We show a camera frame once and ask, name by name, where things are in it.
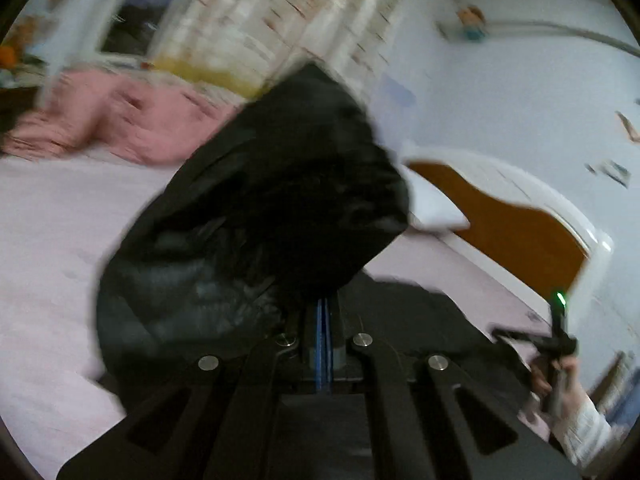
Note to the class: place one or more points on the white and wooden headboard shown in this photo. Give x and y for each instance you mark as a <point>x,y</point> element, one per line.
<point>505,235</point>

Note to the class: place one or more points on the orange plush toy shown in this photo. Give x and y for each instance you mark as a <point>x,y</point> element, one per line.
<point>9,56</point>

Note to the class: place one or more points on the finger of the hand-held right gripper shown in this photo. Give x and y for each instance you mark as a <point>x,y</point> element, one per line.
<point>520,336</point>

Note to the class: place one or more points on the white pillow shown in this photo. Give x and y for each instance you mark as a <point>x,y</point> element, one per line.
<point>432,200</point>

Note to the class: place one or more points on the tree print curtain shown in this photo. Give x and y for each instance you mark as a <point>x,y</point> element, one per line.
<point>280,20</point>

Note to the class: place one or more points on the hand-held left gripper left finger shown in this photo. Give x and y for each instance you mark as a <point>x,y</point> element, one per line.
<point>235,400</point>

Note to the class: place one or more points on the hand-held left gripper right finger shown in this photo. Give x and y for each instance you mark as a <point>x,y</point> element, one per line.
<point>415,400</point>

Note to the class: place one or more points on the white framed window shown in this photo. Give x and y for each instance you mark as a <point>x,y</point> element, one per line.
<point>145,20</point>

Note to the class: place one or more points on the pink checked quilt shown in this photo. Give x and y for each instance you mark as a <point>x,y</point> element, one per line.
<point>125,115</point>

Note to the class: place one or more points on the wall poster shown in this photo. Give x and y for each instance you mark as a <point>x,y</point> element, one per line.
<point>610,172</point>

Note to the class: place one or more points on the person's right hand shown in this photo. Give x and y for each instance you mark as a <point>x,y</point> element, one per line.
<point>570,395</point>

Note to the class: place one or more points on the hanging wall ornament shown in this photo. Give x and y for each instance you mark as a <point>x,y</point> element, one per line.
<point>473,22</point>

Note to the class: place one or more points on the black long coat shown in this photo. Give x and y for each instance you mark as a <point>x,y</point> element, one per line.
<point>280,185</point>

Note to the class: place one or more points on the grey wall pipe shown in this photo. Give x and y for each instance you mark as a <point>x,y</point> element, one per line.
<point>560,27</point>

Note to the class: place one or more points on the peeling wall sticker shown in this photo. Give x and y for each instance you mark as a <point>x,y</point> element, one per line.
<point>629,127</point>

